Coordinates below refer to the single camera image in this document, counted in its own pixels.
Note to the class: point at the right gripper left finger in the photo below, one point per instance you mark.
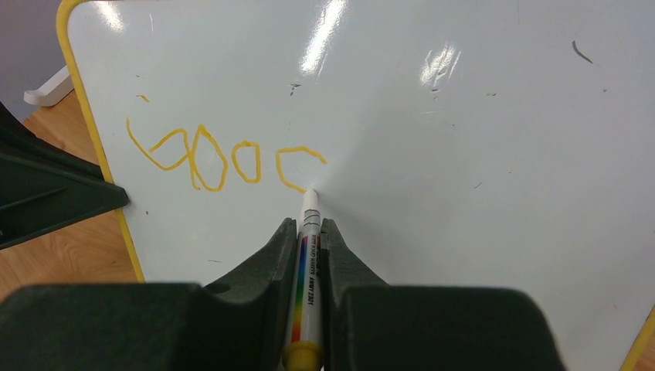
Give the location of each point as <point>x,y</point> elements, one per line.
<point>237,322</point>

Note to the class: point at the white whiteboard marker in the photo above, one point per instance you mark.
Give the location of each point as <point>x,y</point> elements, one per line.
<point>304,340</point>

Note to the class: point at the yellow-framed whiteboard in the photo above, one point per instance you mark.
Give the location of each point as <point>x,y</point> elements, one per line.
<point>487,143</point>

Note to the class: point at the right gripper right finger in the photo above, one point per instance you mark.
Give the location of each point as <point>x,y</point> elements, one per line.
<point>372,325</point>

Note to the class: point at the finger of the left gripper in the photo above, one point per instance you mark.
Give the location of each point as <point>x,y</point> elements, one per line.
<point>44,188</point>

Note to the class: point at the white clothes rack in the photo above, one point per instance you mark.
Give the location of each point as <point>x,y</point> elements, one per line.
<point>52,91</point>

